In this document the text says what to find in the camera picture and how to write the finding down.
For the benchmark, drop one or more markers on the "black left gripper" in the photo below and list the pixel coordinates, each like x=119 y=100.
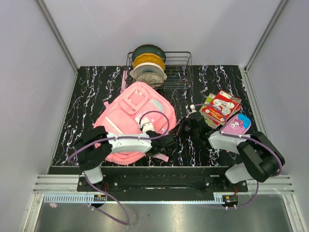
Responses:
x=148 y=155

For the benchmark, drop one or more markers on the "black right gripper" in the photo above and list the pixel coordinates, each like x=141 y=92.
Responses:
x=179 y=130

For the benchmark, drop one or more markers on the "pink student backpack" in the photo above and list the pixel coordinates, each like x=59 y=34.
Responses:
x=123 y=114

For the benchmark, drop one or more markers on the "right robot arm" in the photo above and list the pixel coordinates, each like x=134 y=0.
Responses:
x=260 y=158

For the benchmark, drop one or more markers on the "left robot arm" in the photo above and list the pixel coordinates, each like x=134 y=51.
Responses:
x=94 y=148

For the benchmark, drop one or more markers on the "red middle book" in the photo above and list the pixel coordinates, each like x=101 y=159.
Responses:
x=237 y=108

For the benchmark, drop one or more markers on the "red top activity book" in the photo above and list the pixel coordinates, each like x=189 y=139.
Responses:
x=222 y=106

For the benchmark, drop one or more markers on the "green bottom book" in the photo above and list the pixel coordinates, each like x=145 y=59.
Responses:
x=207 y=101

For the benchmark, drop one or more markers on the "grey patterned plate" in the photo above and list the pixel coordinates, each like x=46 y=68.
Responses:
x=150 y=78

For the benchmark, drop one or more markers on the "pink purple pencil case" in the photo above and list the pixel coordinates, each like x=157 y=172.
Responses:
x=237 y=125

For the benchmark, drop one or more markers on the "yellow plate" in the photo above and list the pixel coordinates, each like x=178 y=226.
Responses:
x=149 y=57

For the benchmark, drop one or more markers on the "dark green plate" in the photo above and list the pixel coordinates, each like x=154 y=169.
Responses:
x=149 y=48

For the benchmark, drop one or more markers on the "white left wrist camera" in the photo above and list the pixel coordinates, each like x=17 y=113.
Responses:
x=146 y=126

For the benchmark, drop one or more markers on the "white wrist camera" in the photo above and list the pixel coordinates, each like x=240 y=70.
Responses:
x=146 y=126
x=192 y=109

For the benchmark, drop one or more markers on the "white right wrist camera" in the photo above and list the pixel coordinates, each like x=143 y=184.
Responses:
x=192 y=109

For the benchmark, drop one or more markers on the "black wire dish rack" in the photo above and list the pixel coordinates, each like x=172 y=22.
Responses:
x=178 y=68

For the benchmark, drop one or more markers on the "aluminium front rail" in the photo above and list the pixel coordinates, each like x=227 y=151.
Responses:
x=72 y=189

